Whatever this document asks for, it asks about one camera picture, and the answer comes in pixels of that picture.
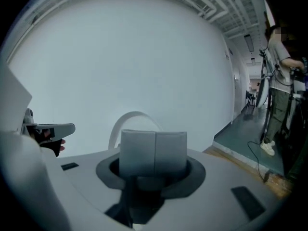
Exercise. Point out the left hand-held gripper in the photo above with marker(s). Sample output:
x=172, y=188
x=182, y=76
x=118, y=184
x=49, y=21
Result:
x=12, y=100

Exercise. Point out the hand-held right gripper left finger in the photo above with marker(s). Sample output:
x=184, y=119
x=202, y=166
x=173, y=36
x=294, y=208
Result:
x=137, y=153

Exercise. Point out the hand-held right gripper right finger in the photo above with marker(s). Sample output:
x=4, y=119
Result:
x=170, y=153

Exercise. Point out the white toilet with raised lid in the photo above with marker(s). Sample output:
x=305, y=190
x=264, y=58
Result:
x=134, y=115

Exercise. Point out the person's left hand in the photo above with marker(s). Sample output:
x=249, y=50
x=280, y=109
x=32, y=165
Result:
x=63, y=141

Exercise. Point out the wooden plank platform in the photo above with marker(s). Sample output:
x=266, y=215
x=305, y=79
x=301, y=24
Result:
x=252, y=172

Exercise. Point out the white door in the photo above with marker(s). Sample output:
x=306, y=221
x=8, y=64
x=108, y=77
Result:
x=236, y=97

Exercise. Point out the black chair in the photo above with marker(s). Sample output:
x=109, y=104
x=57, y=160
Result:
x=250, y=99

